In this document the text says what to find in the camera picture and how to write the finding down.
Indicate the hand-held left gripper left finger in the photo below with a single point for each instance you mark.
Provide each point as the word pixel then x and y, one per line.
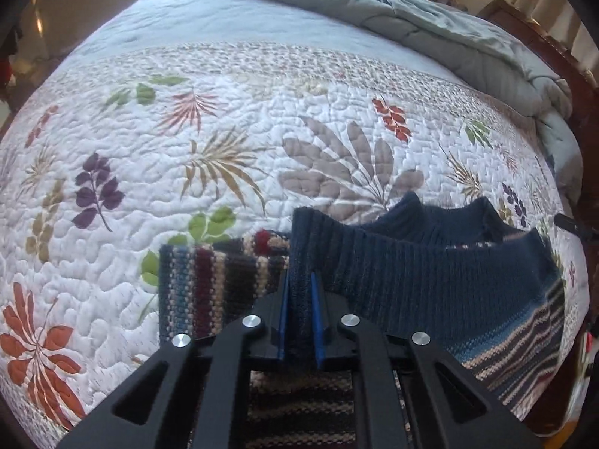
pixel 282 320

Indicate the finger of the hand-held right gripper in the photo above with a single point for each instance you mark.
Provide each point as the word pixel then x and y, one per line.
pixel 568 224

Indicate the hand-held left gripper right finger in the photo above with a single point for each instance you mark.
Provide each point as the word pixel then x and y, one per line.
pixel 318 325

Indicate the striped knit sweater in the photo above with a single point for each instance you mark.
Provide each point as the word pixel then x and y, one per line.
pixel 421 280

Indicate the floral quilted bedspread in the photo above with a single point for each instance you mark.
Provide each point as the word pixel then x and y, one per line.
pixel 187 173

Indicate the wooden headboard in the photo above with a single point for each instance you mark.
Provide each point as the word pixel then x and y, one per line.
pixel 538 42

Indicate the grey comforter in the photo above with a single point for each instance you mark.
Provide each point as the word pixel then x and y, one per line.
pixel 421 18

